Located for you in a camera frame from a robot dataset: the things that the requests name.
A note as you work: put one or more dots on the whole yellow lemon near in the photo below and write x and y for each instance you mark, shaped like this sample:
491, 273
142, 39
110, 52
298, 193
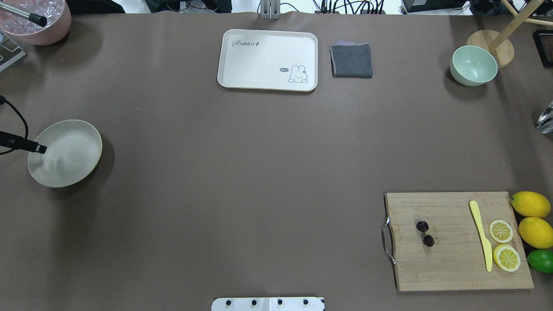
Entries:
537, 232

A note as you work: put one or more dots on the metal scoop black-tipped handle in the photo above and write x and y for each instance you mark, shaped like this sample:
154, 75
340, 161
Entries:
32, 17

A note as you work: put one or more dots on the lemon slice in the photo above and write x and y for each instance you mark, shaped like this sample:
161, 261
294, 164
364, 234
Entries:
501, 231
506, 257

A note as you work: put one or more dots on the whole yellow lemon far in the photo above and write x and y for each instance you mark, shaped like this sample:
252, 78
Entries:
530, 204

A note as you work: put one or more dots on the white cup rack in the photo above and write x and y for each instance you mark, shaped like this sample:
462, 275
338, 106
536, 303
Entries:
10, 51

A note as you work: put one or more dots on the lemon slice upper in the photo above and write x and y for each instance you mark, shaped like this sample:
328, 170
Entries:
501, 231

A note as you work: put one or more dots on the whole yellow lemon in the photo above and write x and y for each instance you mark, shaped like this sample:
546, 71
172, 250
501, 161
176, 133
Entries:
537, 232
530, 204

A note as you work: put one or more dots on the wooden mug tree stand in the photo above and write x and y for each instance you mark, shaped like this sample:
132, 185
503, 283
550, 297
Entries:
498, 44

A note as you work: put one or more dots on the yellow plastic knife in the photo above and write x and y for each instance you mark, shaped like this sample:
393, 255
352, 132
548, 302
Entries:
485, 243

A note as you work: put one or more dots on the cream rabbit tray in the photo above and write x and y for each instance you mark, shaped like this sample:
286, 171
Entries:
268, 60

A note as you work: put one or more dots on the dark red cherry lower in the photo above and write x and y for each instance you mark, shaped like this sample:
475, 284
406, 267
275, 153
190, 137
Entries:
428, 240

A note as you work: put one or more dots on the grey folded cloth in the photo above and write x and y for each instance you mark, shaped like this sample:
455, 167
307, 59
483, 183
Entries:
351, 59

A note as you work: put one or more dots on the cream round plate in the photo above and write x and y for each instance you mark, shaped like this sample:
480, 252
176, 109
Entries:
74, 148

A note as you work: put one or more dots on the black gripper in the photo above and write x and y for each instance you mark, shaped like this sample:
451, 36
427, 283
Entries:
20, 144

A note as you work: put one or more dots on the green lime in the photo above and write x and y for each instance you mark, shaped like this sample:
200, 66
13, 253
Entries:
541, 260

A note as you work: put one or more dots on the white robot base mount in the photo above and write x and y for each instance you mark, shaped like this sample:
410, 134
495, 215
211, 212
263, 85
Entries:
269, 304

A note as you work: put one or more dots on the shiny steel scoop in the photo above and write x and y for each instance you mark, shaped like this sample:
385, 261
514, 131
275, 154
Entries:
544, 123

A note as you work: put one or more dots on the bamboo cutting board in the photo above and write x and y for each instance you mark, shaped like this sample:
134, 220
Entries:
456, 261

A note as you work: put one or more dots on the mint green bowl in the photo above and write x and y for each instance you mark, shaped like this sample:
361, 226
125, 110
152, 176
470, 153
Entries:
473, 66

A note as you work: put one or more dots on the pink bowl with ice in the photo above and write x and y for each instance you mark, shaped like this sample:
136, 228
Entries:
57, 13

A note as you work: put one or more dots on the lemon slice lower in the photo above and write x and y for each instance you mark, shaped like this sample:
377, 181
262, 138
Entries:
506, 257

